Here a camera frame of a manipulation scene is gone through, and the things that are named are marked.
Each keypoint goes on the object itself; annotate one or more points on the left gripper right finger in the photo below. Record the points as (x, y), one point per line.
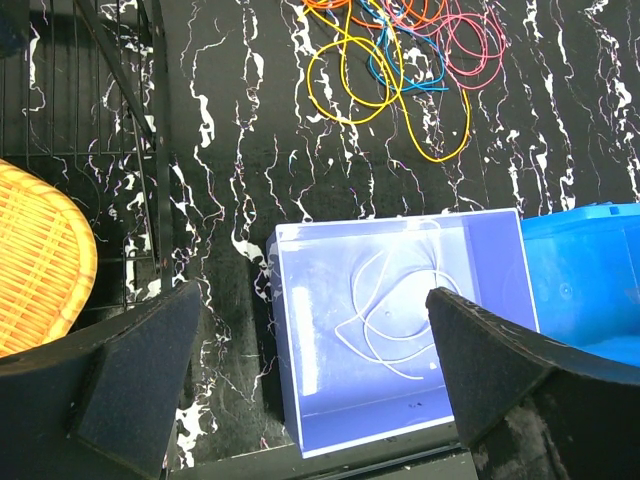
(529, 407)

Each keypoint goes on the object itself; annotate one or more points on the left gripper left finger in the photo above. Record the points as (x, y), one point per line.
(100, 403)

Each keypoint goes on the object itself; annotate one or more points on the orange woven plate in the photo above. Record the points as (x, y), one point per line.
(48, 261)

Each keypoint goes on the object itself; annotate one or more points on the blue plastic bin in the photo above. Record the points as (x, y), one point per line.
(584, 271)

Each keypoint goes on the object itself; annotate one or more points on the purple plastic bin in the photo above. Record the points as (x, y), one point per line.
(356, 351)

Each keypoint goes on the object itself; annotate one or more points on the black wire dish rack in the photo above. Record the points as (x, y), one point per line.
(84, 106)

